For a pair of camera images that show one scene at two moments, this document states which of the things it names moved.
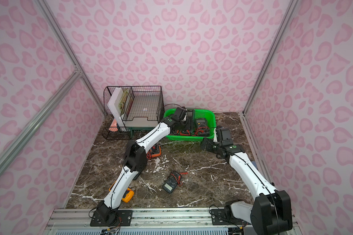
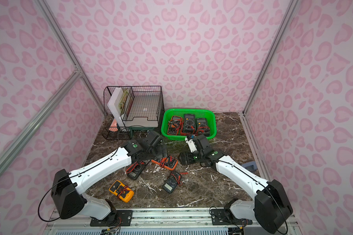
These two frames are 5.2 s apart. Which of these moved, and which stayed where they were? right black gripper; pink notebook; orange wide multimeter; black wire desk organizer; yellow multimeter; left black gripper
Moved: orange wide multimeter; right black gripper; left black gripper
Stayed: pink notebook; yellow multimeter; black wire desk organizer
